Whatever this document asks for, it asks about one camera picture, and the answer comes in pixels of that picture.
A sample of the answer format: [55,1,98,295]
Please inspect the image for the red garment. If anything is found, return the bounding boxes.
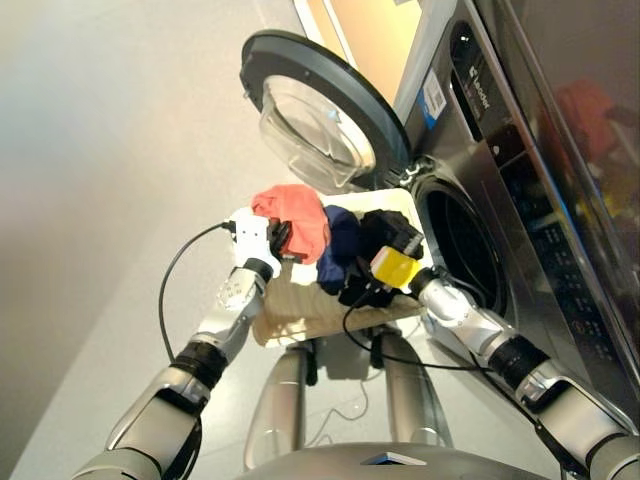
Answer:
[249,183,333,267]

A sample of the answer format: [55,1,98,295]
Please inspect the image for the black garment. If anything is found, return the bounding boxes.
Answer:
[337,208,426,309]

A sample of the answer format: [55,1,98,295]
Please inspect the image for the blue garment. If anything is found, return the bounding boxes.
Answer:
[315,204,364,296]

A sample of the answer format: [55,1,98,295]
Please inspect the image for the pale woven basket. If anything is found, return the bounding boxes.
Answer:
[252,186,429,349]

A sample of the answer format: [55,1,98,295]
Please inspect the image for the grey washing machine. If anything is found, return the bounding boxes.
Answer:
[392,0,640,441]

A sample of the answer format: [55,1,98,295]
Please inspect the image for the dark basket stand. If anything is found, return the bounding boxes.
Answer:
[297,329,389,387]

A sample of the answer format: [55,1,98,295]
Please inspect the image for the silver door hinge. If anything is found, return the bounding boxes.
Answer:
[399,156,434,189]

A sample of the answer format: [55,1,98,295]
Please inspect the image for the blue white label sticker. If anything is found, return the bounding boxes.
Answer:
[418,68,450,132]

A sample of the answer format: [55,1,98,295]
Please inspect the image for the round glass washer door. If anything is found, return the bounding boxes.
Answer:
[238,28,414,191]

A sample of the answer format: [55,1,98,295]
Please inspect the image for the grey robot torso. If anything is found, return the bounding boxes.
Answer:
[239,441,566,480]

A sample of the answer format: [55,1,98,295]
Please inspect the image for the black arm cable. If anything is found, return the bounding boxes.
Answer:
[157,221,237,480]
[342,287,576,476]

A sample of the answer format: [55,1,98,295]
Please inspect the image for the thin floor cable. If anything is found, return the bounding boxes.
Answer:
[303,383,372,447]

